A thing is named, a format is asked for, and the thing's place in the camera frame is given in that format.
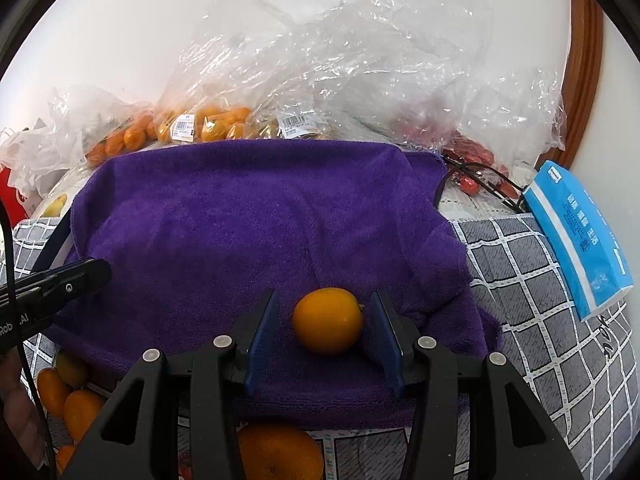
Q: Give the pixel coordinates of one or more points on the small smooth orange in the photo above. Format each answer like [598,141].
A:
[82,412]
[50,392]
[327,320]

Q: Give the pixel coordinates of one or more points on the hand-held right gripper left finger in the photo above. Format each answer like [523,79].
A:
[262,340]

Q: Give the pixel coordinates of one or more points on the purple towel-lined tray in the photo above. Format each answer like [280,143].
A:
[250,220]

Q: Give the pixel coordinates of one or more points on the white plastic bag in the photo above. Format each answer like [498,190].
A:
[25,150]

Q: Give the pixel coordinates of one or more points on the blue tissue pack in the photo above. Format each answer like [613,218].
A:
[575,240]

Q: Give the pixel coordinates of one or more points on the clear bag of red fruits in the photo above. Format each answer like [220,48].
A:
[430,127]

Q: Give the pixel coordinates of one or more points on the grey checkered blanket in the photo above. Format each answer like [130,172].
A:
[525,310]

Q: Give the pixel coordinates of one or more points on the yellow fruit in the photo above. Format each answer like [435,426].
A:
[56,205]

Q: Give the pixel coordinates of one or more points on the large mandarin orange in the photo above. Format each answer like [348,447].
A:
[280,452]

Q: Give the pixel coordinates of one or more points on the person's left hand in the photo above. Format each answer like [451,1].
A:
[20,410]

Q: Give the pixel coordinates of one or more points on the black tray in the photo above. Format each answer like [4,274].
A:
[54,242]

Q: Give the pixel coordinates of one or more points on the red paper bag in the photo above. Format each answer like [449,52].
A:
[10,195]

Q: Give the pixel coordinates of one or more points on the clear bag of small oranges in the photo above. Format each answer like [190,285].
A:
[215,120]

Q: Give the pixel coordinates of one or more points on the brown wooden door frame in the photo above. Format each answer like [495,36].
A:
[582,70]

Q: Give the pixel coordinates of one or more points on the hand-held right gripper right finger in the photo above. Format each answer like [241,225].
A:
[385,345]

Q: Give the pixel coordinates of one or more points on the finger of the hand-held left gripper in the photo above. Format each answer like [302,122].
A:
[75,282]

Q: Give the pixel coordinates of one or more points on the clear bag of mandarins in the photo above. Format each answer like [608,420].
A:
[125,137]

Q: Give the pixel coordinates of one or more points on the crumpled empty clear plastic bag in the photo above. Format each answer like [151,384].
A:
[350,50]

